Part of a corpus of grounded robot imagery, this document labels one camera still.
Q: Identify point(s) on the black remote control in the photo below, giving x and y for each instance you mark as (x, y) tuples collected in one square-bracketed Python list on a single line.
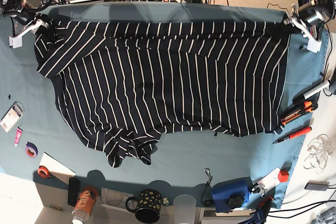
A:
[(73, 191)]

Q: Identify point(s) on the pink glue tube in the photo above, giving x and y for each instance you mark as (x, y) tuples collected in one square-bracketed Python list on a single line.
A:
[(18, 135)]

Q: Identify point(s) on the grey flat device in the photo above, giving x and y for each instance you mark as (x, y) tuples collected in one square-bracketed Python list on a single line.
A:
[(317, 186)]

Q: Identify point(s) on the small red cube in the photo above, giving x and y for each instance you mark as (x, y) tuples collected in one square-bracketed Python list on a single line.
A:
[(283, 176)]

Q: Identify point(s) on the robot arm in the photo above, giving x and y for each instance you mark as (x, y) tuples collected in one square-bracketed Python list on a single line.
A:
[(25, 19), (327, 8)]

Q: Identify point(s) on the orange handled screwdriver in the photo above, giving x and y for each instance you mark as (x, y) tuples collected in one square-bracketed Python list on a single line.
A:
[(297, 133)]

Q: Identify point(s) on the white paper sheet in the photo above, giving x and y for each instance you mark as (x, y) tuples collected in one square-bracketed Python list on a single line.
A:
[(56, 168)]

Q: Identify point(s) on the clear plastic blister pack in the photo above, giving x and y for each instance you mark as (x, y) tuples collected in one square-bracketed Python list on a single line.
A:
[(13, 115)]

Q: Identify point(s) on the black white marker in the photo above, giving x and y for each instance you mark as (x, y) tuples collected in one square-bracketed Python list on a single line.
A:
[(303, 97)]

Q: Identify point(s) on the purple tape roll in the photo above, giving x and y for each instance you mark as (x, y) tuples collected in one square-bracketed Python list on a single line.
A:
[(31, 150)]

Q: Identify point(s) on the navy white striped t-shirt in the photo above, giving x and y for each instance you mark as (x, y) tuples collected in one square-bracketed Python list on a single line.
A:
[(120, 86)]

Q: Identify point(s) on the orange drink can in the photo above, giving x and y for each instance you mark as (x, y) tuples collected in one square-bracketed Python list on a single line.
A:
[(84, 206)]

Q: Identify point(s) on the orange tape roll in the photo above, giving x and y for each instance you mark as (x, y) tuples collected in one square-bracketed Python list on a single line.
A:
[(43, 172)]

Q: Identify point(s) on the black mug gold leaves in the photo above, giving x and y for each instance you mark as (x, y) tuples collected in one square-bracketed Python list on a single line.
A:
[(146, 206)]

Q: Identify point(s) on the translucent plastic cup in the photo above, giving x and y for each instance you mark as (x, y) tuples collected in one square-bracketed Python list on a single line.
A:
[(184, 209)]

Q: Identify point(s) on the teal table cloth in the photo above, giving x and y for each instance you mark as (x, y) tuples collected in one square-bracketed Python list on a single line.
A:
[(178, 163)]

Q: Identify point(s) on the blue box with knob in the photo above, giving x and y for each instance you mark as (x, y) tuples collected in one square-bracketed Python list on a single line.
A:
[(230, 196)]

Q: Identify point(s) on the white card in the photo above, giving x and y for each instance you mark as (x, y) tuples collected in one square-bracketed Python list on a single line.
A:
[(270, 181)]

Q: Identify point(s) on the orange black utility knife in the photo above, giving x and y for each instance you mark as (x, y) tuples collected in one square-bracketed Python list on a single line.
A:
[(298, 111)]

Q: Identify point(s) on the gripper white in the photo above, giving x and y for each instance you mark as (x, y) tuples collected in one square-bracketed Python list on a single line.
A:
[(306, 19), (33, 27)]

